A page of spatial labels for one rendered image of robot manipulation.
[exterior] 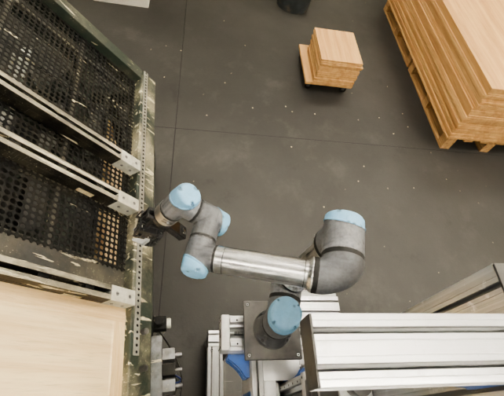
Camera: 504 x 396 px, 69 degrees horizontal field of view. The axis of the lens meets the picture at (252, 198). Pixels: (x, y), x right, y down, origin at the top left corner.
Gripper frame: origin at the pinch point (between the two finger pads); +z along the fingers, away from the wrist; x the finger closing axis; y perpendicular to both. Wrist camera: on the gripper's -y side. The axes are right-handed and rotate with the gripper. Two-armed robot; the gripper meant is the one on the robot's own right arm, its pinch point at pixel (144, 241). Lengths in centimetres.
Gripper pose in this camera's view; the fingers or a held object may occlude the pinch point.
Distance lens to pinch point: 131.9
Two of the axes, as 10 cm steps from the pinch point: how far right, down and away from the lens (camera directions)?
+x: 0.4, 8.5, -5.3
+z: -6.1, 4.4, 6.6
